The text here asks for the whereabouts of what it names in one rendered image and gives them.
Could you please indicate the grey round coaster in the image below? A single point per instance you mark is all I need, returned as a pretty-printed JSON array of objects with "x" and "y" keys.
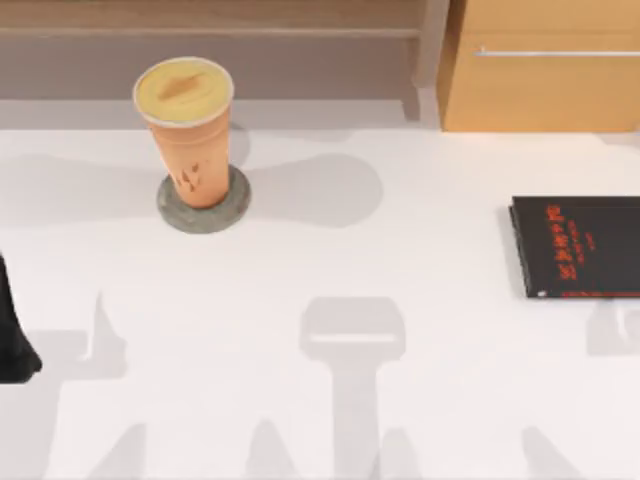
[{"x": 235, "y": 205}]

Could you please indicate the orange cup with yellow lid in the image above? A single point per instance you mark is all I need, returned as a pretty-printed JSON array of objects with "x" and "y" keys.
[{"x": 190, "y": 135}]

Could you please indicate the brown wooden open shelf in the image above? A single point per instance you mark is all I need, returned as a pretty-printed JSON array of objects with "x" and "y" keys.
[{"x": 250, "y": 55}]

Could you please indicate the black book with red lettering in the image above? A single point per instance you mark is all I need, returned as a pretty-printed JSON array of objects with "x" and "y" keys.
[{"x": 580, "y": 245}]

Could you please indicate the light wooden cupboard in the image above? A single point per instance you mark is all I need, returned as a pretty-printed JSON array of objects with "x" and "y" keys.
[{"x": 545, "y": 95}]

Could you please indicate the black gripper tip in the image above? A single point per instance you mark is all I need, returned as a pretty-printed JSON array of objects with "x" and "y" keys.
[{"x": 12, "y": 345}]

